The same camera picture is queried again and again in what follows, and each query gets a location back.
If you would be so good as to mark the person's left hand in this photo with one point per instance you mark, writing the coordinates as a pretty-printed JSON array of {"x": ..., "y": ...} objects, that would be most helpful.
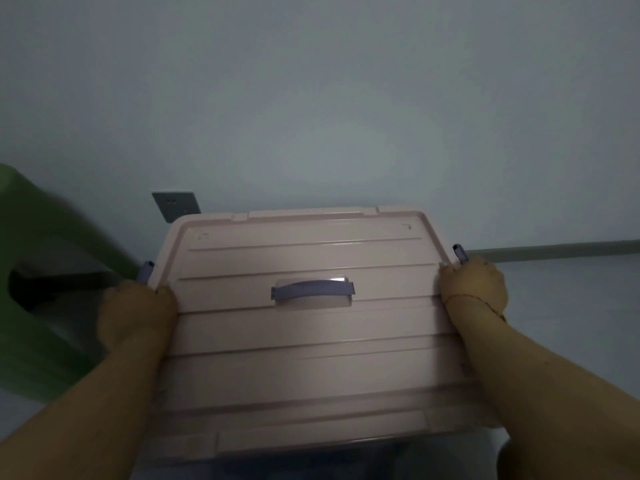
[{"x": 131, "y": 314}]

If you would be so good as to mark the person's right forearm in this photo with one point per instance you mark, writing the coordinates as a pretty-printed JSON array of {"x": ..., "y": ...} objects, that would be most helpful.
[{"x": 545, "y": 394}]

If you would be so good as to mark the person's right thumb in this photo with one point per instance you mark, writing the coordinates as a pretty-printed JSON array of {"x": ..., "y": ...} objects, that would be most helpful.
[{"x": 446, "y": 279}]

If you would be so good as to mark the person's left forearm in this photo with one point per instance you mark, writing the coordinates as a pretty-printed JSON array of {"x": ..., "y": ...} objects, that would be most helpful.
[{"x": 85, "y": 409}]

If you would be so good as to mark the green plastic chair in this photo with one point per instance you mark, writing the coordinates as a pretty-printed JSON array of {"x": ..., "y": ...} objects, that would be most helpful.
[{"x": 40, "y": 284}]

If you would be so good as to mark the person's left thumb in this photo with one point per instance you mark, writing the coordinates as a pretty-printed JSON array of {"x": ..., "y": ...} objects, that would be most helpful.
[{"x": 167, "y": 300}]

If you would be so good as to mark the pink plastic storage box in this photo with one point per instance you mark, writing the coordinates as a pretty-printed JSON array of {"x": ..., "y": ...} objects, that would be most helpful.
[{"x": 310, "y": 334}]

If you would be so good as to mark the grey skirting board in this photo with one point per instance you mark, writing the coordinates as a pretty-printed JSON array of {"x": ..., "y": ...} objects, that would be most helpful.
[{"x": 555, "y": 250}]

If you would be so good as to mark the grey wall socket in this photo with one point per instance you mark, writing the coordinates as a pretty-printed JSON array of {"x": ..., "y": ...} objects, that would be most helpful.
[{"x": 176, "y": 206}]

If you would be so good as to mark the person's right hand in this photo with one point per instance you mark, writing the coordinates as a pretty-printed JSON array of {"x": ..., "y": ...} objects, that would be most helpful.
[{"x": 475, "y": 287}]

